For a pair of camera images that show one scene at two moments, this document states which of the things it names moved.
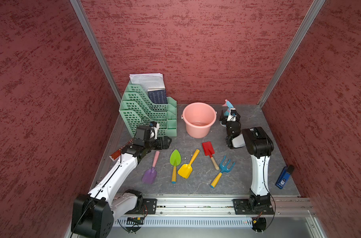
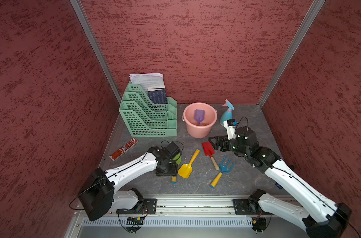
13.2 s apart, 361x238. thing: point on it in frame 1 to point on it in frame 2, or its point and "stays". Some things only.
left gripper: [165, 146] to [173, 171]
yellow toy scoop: [186, 169] stays
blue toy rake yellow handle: [223, 169] stays
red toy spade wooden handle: [209, 150] stays
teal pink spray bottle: [229, 105] stays
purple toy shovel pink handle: [149, 175] to [199, 115]
